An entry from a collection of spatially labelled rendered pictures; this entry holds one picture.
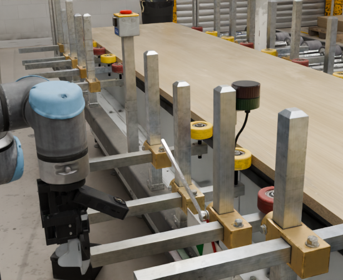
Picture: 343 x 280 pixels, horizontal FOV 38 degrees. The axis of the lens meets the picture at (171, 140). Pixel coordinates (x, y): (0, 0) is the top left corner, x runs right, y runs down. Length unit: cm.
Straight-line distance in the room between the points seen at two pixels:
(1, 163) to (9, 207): 155
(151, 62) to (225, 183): 53
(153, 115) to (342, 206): 65
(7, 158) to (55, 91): 81
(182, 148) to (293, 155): 53
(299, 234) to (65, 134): 42
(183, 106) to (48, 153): 48
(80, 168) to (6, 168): 79
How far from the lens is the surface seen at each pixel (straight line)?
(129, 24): 169
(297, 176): 84
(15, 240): 284
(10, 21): 884
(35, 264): 261
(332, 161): 134
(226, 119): 103
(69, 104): 86
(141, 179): 168
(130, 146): 181
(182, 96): 125
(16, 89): 97
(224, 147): 105
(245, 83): 105
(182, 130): 128
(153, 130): 153
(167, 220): 144
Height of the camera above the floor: 141
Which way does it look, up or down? 20 degrees down
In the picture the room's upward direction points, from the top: 2 degrees counter-clockwise
